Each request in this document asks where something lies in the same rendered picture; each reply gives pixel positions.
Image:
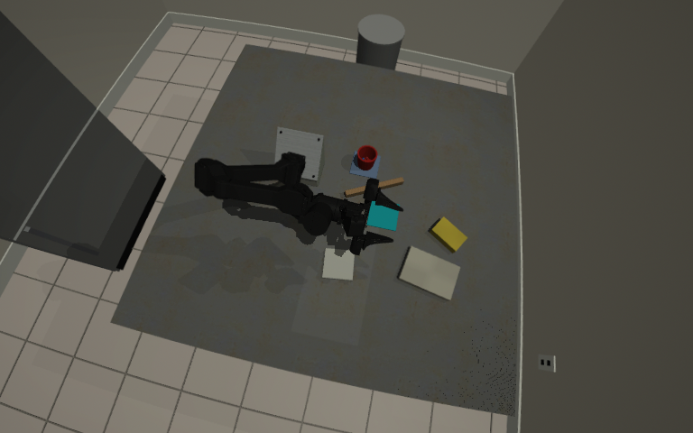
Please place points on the beige flat rectangular block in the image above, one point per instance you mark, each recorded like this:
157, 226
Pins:
430, 273

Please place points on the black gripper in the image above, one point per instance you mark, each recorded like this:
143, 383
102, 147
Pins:
372, 193

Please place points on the yellow rectangular block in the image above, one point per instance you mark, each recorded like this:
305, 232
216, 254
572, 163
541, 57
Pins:
448, 235

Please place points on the tan wooden strip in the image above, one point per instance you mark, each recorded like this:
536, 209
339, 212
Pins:
383, 185

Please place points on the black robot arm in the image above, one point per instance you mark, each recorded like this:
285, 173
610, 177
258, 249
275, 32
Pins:
315, 212

